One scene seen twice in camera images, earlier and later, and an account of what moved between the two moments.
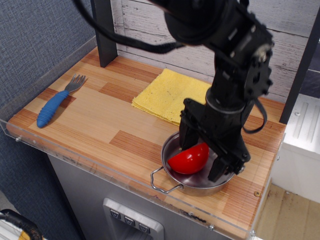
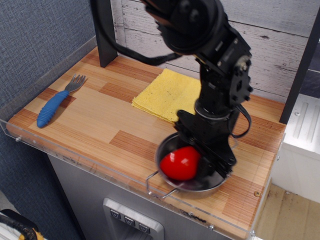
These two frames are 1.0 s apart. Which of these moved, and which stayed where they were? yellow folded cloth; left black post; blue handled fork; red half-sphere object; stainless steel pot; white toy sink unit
Moved: red half-sphere object; stainless steel pot
Stayed: left black post; white toy sink unit; blue handled fork; yellow folded cloth
